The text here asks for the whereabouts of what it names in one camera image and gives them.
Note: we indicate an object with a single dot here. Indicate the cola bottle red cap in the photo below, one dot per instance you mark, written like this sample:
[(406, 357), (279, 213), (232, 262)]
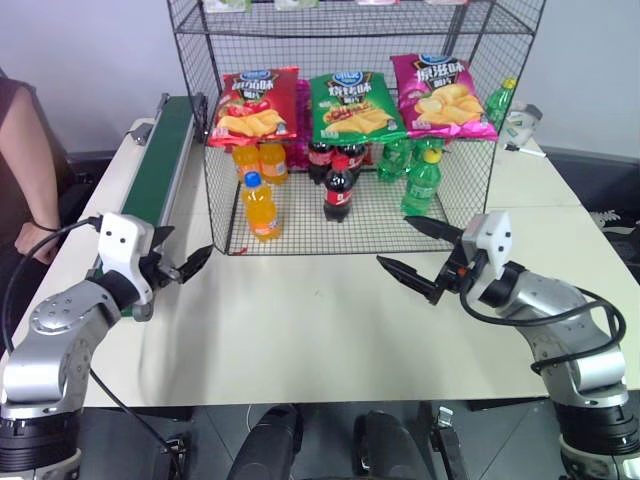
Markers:
[(339, 192)]

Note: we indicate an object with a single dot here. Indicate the white cup with label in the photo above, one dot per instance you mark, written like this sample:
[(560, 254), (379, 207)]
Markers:
[(520, 125)]

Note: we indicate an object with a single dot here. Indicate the black wristband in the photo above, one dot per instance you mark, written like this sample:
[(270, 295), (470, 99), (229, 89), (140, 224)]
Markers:
[(45, 227)]

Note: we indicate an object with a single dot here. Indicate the green soda bottle yellow cap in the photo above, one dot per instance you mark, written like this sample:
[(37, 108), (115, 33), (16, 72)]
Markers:
[(422, 187), (500, 105)]

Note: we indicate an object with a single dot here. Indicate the person's dark maroon shirt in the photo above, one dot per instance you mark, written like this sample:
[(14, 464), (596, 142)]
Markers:
[(12, 85)]

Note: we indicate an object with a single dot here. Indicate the magenta potato chips bag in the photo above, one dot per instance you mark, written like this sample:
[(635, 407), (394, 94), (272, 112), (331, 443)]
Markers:
[(302, 125), (442, 100)]

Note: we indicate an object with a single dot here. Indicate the black cloth white leaf print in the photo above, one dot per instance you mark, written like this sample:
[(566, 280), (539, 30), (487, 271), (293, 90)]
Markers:
[(612, 222)]

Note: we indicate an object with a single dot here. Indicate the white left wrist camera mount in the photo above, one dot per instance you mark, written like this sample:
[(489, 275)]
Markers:
[(120, 240)]

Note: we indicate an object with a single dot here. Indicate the green potato chips bag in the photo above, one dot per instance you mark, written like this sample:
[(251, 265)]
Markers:
[(352, 107)]

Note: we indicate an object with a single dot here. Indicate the black sofa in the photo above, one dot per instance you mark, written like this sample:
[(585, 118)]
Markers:
[(600, 175)]

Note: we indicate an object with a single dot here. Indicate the black chair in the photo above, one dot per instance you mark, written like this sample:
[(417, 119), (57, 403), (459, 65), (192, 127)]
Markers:
[(85, 175)]

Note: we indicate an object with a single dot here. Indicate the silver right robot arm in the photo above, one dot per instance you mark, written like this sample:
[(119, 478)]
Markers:
[(575, 340)]

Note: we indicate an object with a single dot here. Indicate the person's hand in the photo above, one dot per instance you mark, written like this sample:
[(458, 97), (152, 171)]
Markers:
[(37, 245)]

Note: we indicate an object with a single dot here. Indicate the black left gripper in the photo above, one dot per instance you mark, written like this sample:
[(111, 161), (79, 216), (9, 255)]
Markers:
[(162, 272)]

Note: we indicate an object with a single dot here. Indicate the orange soda bottle blue cap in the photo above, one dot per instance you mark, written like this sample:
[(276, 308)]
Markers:
[(261, 212)]

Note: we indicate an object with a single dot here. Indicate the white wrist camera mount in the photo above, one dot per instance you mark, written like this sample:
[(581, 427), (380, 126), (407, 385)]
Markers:
[(492, 240), (120, 240)]

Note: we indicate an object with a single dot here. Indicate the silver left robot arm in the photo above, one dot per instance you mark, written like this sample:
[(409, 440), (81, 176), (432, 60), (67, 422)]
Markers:
[(55, 340)]

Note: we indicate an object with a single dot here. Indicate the white marker pen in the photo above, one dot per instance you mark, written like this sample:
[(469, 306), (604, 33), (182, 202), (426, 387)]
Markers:
[(525, 150)]

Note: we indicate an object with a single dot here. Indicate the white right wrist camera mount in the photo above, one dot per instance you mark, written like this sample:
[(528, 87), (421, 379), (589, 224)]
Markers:
[(492, 240)]

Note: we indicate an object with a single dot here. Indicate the green white snack pack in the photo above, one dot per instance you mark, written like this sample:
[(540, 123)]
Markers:
[(296, 3), (227, 5)]

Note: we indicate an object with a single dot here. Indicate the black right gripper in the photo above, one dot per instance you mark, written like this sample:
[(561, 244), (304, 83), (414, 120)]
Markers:
[(452, 272)]

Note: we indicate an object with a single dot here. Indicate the person's bare forearm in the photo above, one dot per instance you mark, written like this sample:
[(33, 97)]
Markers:
[(30, 165)]

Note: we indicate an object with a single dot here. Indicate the red potato chips bag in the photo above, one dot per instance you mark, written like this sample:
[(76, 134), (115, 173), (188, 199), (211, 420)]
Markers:
[(252, 107)]

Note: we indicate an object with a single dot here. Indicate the green conveyor belt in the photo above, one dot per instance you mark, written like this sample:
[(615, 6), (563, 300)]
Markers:
[(155, 165)]

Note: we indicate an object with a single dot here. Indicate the black table clamp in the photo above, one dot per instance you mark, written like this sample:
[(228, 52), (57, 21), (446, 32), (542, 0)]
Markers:
[(450, 445), (177, 457)]

